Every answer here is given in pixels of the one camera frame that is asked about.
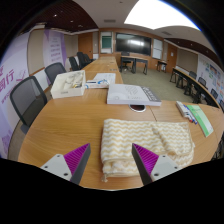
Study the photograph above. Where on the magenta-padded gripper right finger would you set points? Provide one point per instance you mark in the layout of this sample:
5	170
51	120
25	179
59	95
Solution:
164	165

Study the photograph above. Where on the cream zigzag patterned towel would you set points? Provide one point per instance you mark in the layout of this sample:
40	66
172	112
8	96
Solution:
120	145

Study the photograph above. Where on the green booklet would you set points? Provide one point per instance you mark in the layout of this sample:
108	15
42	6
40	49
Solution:
201	120

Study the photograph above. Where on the white paper sheet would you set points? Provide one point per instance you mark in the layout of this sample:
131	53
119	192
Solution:
106	77

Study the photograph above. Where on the plain white whiteboard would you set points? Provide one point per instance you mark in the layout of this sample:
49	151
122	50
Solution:
157	49

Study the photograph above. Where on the large black wall screen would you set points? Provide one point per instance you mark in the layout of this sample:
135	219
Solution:
133	44

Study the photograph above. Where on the purple standing wall banner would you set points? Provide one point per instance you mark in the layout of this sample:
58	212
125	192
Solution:
54	48

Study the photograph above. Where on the brown wooden door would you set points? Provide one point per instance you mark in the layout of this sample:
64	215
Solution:
171	57
85	45

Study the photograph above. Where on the bright ceiling light panel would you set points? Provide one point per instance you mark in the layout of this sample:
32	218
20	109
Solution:
156	13

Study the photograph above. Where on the red whiteboard marker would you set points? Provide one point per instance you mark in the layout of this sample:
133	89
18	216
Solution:
189	118

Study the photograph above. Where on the wooden conference table row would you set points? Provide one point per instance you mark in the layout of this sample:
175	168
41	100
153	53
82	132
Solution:
191	81
103	64

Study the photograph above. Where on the small dark side table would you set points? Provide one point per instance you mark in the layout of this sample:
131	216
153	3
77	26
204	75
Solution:
162	62

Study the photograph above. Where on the group of colourful wall posters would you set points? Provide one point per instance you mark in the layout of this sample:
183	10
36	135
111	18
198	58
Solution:
213	75

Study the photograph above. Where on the group of black office chairs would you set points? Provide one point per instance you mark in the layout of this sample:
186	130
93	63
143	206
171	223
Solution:
203	81
80	59

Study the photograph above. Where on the white and blue packet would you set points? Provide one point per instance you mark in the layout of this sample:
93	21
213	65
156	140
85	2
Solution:
96	85

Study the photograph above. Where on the black mesh office chair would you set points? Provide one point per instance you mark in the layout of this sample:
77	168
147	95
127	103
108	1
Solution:
28	100
55	71

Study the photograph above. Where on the blue whiteboard marker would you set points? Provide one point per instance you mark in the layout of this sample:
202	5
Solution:
192	118

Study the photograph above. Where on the open white cardboard box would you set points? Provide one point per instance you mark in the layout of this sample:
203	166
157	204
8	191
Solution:
63	90

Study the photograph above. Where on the dark presenter desk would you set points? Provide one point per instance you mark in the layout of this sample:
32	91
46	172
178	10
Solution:
136	59

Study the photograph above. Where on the large white book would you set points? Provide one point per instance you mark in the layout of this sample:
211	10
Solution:
130	95

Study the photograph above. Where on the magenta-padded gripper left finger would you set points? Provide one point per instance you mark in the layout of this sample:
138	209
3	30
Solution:
58	164

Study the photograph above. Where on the black chair at desk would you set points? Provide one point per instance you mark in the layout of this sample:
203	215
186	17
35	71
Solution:
124	55

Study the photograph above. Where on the whiteboard with green panel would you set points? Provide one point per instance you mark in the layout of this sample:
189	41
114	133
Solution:
106	42

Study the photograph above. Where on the purple and white wall graphic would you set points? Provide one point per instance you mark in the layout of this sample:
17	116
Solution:
11	76

